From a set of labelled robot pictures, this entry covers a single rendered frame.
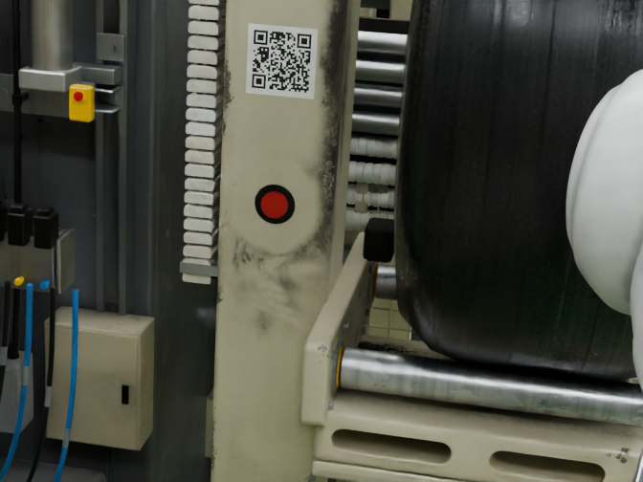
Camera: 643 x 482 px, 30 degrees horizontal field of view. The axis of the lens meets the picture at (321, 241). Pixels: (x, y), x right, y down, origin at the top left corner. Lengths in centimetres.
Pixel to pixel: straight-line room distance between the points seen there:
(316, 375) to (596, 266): 75
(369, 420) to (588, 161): 79
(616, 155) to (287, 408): 93
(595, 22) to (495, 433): 46
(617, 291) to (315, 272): 82
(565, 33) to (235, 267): 50
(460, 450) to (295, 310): 25
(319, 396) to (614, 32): 49
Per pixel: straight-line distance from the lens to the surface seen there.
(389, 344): 163
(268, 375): 141
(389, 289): 156
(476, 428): 130
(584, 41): 106
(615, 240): 53
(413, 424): 129
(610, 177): 53
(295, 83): 129
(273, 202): 133
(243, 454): 146
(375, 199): 174
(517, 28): 106
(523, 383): 129
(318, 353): 126
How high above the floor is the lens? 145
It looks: 19 degrees down
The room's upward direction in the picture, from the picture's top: 4 degrees clockwise
